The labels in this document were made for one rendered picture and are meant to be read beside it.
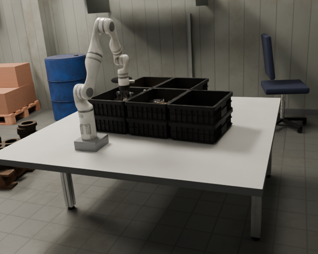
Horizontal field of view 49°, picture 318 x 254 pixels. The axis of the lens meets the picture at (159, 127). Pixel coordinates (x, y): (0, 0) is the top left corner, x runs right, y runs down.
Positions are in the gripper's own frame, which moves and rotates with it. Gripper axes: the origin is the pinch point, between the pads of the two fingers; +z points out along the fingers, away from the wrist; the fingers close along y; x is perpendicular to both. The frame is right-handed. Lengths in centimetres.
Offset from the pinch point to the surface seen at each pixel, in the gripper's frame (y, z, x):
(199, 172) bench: 78, 15, -50
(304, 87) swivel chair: 85, 32, 219
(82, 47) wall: -254, -12, 235
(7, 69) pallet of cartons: -330, 9, 147
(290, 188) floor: 99, 85, 80
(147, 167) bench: 51, 15, -55
